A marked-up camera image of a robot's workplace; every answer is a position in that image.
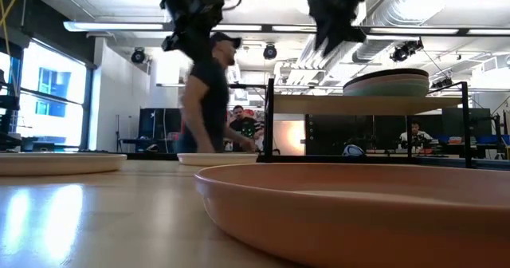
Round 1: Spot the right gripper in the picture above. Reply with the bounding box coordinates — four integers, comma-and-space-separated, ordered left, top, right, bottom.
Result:
306, 0, 370, 57

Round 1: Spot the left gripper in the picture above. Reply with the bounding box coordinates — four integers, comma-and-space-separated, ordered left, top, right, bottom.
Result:
161, 0, 232, 61

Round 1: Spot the pale green plate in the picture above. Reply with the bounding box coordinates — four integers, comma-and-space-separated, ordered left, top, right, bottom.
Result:
343, 82, 430, 98

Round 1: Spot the white bowl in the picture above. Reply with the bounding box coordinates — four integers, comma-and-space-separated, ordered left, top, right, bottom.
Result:
177, 152, 259, 167

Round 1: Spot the pale blue-white plate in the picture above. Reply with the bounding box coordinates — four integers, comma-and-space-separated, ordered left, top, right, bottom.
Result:
0, 152, 128, 177

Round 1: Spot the salmon orange plate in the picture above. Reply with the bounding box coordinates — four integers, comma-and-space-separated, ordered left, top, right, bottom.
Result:
194, 163, 510, 268

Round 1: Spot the black ceiling spotlight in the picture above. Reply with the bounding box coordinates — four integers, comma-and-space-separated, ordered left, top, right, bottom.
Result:
262, 43, 278, 61
130, 46, 147, 65
429, 77, 454, 89
389, 39, 425, 64

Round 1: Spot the person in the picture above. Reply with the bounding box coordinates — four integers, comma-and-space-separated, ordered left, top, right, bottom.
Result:
398, 120, 434, 149
227, 104, 265, 153
178, 31, 260, 154

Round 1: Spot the long ceiling light strip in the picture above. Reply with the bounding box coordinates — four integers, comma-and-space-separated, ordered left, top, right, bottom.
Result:
210, 23, 318, 33
62, 20, 175, 33
366, 27, 510, 37

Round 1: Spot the black monitor screen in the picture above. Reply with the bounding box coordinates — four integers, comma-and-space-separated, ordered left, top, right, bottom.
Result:
138, 107, 182, 141

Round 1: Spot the dark partition panel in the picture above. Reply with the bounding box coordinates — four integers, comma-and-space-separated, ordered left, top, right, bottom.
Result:
304, 108, 493, 157

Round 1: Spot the glowing orange panel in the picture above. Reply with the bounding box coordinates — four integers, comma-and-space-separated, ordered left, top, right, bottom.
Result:
273, 120, 306, 156

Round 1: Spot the large window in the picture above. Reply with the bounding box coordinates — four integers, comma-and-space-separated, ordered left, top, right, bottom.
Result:
0, 40, 92, 149

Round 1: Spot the dark equipment rack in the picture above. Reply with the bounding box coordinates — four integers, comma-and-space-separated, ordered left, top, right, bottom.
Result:
0, 68, 22, 152

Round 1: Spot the wooden shelf with black frame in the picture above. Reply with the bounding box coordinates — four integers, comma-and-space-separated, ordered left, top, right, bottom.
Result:
264, 77, 474, 169

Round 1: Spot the silver ventilation duct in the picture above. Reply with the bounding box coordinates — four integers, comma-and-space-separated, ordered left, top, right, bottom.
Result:
296, 0, 447, 86

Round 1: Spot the black table edge frame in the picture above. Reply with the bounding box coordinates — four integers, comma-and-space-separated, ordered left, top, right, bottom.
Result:
123, 151, 510, 170

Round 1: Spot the yellow cable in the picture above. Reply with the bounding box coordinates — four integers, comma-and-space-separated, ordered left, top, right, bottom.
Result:
0, 0, 25, 97

